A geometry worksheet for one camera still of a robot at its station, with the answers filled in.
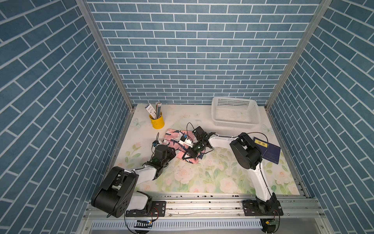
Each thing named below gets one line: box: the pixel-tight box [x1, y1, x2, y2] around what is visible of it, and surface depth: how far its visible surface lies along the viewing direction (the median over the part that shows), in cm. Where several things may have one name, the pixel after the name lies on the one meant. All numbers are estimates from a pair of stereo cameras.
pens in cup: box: [155, 101, 163, 119], surface depth 101 cm
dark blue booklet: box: [253, 136, 281, 165], surface depth 98 cm
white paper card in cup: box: [144, 103, 157, 119], surface depth 101 cm
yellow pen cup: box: [149, 111, 166, 130], surface depth 104 cm
